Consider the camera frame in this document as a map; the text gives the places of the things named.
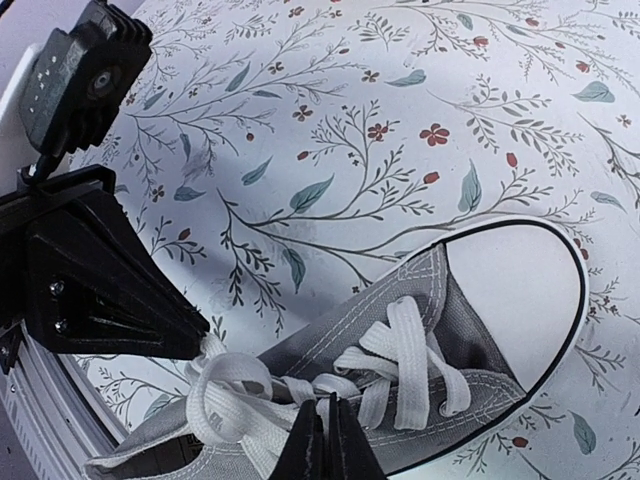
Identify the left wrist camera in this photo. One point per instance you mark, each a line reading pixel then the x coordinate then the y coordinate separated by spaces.
pixel 80 78

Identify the grey canvas sneaker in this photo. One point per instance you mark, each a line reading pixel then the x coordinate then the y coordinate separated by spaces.
pixel 455 341

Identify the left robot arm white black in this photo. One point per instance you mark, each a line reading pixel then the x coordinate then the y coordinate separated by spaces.
pixel 10 90

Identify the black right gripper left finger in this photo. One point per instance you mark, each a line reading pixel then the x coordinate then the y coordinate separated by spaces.
pixel 302 457

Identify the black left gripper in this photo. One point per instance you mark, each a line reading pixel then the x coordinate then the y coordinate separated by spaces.
pixel 77 278

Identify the front aluminium rail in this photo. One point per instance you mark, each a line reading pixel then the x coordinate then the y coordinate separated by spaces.
pixel 58 416

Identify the floral patterned table mat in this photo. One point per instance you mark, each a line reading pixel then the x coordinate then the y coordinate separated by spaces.
pixel 276 158

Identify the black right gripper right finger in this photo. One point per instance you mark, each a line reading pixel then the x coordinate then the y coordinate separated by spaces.
pixel 349 454

